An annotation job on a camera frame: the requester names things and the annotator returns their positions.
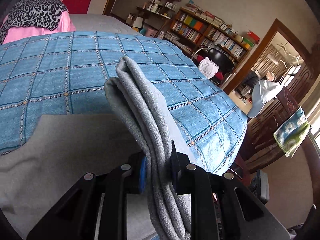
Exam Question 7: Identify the grey sweat pants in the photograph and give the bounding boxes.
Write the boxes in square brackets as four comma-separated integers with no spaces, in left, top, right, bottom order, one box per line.
[1,57,191,239]

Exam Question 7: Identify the dark wooden footboard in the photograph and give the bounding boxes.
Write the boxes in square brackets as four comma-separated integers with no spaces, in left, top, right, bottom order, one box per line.
[240,87,319,206]

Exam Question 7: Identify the green blue patterned towel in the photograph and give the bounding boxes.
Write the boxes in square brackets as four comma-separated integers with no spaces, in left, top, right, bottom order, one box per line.
[273,107,310,158]

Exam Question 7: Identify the light blue cap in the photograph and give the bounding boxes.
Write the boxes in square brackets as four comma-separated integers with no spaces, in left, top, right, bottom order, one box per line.
[247,80,283,118]

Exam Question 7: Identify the white bag on chair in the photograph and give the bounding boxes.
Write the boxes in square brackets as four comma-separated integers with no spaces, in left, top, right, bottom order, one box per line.
[199,57,219,79]

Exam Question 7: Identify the blue checked bedspread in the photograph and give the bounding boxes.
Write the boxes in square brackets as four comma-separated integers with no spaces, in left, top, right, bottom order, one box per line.
[1,31,247,175]

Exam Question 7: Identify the black office chair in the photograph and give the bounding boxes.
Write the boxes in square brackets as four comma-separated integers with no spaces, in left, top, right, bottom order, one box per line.
[191,46,235,87]

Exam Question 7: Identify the wooden bookshelf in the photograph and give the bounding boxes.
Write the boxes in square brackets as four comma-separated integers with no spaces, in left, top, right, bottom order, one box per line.
[164,7,252,67]

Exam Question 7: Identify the pink blanket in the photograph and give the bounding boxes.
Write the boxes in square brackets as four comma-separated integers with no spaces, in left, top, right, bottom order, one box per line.
[1,0,76,44]

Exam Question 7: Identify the leopard print cloth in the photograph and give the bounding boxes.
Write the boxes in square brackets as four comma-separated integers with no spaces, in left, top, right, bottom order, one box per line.
[1,0,68,43]

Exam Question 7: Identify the wooden door frame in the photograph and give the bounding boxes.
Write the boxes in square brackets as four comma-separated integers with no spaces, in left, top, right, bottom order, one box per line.
[223,18,311,94]

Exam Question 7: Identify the dark wooden wall shelf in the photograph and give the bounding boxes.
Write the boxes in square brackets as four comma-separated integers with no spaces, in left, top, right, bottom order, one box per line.
[126,0,182,31]

